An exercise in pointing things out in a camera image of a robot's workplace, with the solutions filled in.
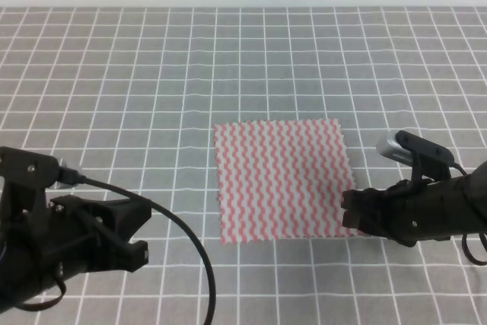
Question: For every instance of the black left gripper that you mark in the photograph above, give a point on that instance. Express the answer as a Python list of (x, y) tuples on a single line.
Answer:
[(47, 241)]

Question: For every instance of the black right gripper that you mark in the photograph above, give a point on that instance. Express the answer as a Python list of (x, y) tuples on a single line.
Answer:
[(437, 212)]

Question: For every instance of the pink wavy striped towel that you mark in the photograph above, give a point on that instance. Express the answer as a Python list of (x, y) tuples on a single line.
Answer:
[(282, 179)]

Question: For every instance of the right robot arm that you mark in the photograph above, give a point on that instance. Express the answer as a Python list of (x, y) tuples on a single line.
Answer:
[(409, 212)]

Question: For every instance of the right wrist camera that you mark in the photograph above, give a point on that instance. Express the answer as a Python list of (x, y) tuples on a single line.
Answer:
[(426, 158)]

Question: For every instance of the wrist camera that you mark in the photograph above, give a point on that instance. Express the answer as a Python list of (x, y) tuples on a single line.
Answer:
[(426, 158), (29, 172)]

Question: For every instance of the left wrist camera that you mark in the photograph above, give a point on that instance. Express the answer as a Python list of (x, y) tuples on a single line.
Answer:
[(29, 172)]

